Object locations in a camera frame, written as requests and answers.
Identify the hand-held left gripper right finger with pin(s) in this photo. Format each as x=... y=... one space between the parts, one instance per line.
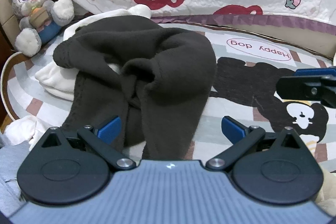
x=232 y=129

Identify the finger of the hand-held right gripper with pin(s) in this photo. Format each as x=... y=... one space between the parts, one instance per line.
x=296 y=87
x=315 y=71

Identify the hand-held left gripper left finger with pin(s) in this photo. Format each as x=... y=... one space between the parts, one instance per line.
x=110 y=127

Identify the dark brown knit sweater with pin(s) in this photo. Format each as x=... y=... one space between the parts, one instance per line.
x=162 y=61

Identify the beige bed base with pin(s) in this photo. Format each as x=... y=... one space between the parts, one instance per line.
x=288 y=35

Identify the checked dog print mat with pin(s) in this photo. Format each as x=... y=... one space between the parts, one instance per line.
x=262 y=56

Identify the white fleece garment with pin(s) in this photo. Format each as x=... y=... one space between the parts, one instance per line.
x=55 y=82

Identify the white crumpled cloth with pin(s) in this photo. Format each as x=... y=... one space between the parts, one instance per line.
x=23 y=129

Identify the cream cloth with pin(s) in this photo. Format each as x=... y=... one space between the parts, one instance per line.
x=328 y=187

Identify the grey blue cloth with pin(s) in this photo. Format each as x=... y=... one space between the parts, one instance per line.
x=13 y=174

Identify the wooden cabinet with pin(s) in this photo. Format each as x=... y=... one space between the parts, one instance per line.
x=5 y=19

